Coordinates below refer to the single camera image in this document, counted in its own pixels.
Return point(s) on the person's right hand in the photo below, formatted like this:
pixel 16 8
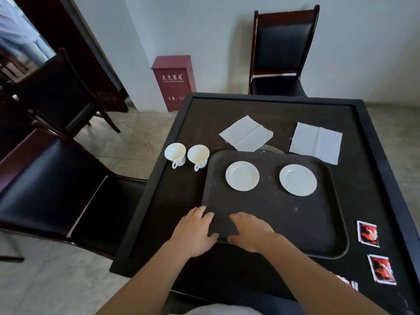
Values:
pixel 254 232

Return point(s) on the person's left hand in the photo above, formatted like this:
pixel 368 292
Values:
pixel 190 234

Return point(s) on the person's left little finger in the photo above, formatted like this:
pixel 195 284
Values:
pixel 183 221

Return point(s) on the person's left thumb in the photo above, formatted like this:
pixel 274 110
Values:
pixel 212 238

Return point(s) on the person's right thumb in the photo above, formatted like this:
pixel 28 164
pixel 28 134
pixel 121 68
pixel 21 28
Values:
pixel 233 239

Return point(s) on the person's left middle finger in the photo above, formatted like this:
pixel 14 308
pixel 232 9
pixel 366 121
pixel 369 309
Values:
pixel 199 213

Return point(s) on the dark brown serving tray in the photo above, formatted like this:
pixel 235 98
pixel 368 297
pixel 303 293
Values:
pixel 279 219

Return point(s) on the person's right forearm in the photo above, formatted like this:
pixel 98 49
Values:
pixel 315 282

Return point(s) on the person's left forearm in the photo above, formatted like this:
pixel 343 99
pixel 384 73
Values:
pixel 147 285

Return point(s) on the black square game table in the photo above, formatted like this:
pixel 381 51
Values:
pixel 183 200

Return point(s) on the white round saucer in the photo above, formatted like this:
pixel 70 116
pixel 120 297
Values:
pixel 298 180
pixel 242 176

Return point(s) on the person's white garment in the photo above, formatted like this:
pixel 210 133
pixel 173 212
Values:
pixel 223 310

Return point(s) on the white paper napkin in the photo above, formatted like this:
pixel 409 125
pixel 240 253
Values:
pixel 246 133
pixel 315 142

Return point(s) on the round table control panel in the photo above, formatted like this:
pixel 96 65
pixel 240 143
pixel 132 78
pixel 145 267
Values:
pixel 272 148

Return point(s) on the red picture card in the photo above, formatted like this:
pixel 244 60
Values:
pixel 368 233
pixel 382 270
pixel 347 281

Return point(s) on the red fire extinguisher cabinet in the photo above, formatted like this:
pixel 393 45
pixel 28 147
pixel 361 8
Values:
pixel 174 81

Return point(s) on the black padded wooden chair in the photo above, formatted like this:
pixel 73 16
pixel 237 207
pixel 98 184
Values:
pixel 282 45
pixel 49 193
pixel 55 91

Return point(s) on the dark wooden door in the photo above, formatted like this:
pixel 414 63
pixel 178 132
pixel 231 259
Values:
pixel 78 52

